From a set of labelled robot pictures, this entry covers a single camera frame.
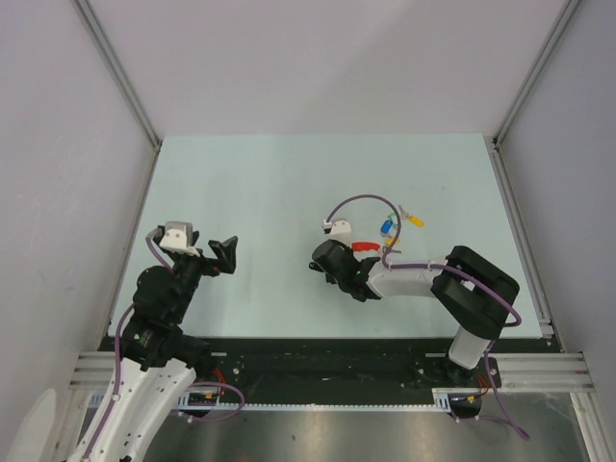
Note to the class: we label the white slotted cable duct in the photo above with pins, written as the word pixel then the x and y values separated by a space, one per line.
pixel 196 401

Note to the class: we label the blue key tag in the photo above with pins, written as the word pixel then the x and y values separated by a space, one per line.
pixel 386 228

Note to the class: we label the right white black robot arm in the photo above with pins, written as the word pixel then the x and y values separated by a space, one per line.
pixel 476 293

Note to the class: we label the aluminium right side rail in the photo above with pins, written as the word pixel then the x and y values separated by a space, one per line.
pixel 533 279

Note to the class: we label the aluminium corner post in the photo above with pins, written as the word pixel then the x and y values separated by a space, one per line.
pixel 556 34
pixel 111 60

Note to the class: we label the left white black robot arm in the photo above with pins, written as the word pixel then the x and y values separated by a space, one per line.
pixel 155 361

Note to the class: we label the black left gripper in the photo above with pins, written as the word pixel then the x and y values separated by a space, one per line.
pixel 225 253

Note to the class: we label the black mounting base plate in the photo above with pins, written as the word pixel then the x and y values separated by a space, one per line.
pixel 330 371

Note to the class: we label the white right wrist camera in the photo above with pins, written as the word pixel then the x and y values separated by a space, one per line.
pixel 336 228

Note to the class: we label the aluminium right corner post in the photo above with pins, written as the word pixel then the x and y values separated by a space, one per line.
pixel 556 34

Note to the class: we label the aluminium left corner post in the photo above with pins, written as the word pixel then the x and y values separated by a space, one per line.
pixel 111 60

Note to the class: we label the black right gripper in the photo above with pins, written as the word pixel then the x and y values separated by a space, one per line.
pixel 348 250

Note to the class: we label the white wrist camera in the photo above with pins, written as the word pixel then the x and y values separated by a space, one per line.
pixel 336 228
pixel 175 237

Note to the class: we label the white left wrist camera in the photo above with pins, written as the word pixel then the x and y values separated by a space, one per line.
pixel 175 237

